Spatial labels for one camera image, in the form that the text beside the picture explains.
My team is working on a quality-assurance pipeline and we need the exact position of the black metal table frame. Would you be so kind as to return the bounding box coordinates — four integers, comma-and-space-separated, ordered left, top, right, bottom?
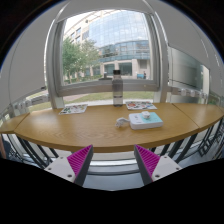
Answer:
2, 118, 224, 170

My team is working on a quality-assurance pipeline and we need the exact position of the white and teal power strip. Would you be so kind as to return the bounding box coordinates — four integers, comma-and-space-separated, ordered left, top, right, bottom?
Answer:
128, 111, 165, 131

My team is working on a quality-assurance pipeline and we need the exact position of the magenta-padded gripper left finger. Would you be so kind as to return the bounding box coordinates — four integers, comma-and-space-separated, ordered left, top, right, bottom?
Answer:
44, 144, 95, 187

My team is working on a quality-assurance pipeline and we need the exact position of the green tree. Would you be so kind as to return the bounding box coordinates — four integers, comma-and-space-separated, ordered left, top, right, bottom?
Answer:
61, 35, 102, 83

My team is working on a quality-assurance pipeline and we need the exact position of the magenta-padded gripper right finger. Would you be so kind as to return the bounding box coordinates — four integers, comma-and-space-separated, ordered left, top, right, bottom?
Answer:
133, 144, 183, 186

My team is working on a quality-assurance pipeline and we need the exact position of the white roller blind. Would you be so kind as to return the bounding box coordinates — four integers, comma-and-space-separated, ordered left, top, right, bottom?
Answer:
63, 0, 155, 22
0, 14, 59, 103
154, 0, 224, 88

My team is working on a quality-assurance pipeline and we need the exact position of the colourful sticker sheet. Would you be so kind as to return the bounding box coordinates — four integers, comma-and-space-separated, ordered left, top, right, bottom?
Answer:
58, 103, 89, 116
124, 100, 158, 111

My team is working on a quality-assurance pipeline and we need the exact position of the glass office building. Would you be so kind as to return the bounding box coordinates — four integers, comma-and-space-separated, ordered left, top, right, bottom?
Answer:
64, 9, 153, 81

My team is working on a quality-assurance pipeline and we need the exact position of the clear plastic bottle black cap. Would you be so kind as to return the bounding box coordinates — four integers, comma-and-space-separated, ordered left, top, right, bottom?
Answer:
111, 69, 125, 108

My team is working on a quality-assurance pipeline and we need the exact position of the grey window frame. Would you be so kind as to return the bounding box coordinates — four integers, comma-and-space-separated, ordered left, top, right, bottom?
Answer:
44, 5, 172, 110

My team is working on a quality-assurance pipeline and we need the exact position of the grey wall socket rail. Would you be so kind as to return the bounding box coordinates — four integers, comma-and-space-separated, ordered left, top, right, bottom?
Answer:
167, 85, 210, 100
9, 94, 52, 113

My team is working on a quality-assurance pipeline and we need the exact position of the white power strip cable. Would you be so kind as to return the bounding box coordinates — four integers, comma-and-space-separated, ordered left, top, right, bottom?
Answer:
114, 116, 131, 129

